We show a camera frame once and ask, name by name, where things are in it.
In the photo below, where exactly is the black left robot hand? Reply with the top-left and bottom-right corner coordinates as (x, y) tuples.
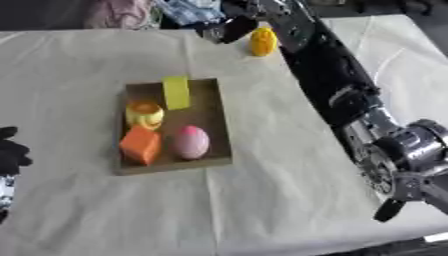
(0, 125), (35, 177)

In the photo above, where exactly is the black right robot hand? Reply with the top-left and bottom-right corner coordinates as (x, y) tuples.
(194, 14), (263, 45)

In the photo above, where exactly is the tan cardboard box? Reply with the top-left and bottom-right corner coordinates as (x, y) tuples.
(112, 77), (235, 177)

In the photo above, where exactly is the yellow ridged toy fruit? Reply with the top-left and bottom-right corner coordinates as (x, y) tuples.
(248, 26), (280, 57)

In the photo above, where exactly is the blue white plaid fabric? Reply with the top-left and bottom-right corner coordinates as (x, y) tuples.
(152, 0), (228, 26)

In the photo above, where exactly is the yellow rectangular block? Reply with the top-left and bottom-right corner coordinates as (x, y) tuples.
(161, 75), (193, 111)

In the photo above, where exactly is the pink fabric bundle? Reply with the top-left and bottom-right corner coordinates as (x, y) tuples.
(82, 0), (158, 30)

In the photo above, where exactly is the pink toy egg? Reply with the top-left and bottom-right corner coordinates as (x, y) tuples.
(171, 124), (212, 161)

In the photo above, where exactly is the yellow toy cup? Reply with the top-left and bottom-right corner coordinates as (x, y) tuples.
(124, 100), (167, 131)

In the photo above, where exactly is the orange cube block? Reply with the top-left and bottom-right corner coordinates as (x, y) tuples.
(117, 125), (165, 167)

